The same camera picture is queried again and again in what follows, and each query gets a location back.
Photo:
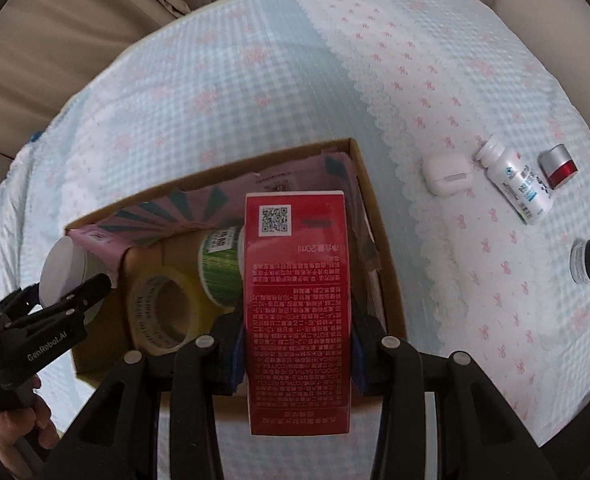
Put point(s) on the white pill bottle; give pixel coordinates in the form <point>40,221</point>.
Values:
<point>515,180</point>

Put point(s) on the cardboard box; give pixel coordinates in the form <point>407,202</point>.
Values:
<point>382,270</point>

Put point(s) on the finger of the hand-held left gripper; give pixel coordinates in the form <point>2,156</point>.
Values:
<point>87,292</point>
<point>15,302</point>

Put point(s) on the yellow packing tape roll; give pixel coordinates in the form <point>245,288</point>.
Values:
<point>147,330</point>

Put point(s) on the green striped can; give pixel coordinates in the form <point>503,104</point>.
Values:
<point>220,270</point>

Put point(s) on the white earbud case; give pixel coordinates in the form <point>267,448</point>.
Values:
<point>445,175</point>

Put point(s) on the red and silver small jar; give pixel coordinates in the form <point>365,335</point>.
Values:
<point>559,167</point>

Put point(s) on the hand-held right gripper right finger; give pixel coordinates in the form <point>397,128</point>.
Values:
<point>359,366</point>

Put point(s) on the person's left hand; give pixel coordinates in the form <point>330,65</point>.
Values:
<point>25,425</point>

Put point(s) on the red printed carton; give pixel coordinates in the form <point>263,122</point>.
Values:
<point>295,310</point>

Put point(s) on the pink patterned paper packet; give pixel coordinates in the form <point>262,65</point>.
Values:
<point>175,210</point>

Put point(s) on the checkered bow-print bed sheet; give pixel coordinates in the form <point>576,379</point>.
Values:
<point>285,75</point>

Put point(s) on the white round jar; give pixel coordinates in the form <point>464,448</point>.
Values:
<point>65,270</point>

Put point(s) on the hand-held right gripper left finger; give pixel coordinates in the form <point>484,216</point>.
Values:
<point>235,366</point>

